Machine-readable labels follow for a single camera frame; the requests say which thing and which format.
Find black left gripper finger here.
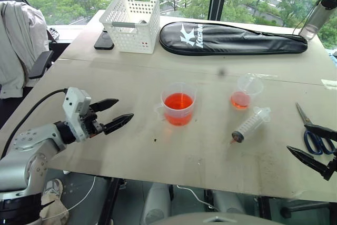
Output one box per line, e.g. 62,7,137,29
90,98,120,113
102,113,135,135

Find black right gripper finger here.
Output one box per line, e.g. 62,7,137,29
286,145,330,176
303,124,337,142

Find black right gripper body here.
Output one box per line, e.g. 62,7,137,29
321,153,337,182

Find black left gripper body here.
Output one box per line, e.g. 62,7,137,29
80,104,105,139

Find measuring cup with orange liquid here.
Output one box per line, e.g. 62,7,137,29
153,82,199,127

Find clear plastic syringe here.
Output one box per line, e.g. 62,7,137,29
229,106,272,145

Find small plastic cup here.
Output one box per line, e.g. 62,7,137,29
230,73,264,111

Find clear water bottle black lid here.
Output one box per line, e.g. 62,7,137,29
293,0,337,41

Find black chair base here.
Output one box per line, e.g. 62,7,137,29
280,200,330,219

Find black smartphone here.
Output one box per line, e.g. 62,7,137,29
93,30,115,51

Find black table leg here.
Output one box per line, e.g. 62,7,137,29
257,195,272,221
98,177,122,225

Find grey sneaker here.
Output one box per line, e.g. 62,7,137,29
43,178,64,202

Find black office chair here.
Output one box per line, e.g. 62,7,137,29
0,27,60,128

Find white perforated plastic basket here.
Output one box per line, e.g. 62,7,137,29
98,0,162,55

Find silver rounded robot leg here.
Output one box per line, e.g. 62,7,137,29
211,190,246,214
140,182,172,225

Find beige trouser leg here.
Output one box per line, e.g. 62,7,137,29
38,192,70,225

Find grey jacket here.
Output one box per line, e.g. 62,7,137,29
0,0,50,100

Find grey rounded robot torso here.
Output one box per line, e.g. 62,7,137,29
148,211,286,225

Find black racket bag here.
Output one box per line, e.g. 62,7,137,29
158,21,309,57

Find blue handled scissors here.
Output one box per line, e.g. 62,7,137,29
295,102,337,155

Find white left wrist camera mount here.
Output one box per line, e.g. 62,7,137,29
62,86,93,142

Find thin white cable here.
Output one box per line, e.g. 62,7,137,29
175,184,220,212
43,175,97,221

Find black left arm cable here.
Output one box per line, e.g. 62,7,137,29
0,88,68,160

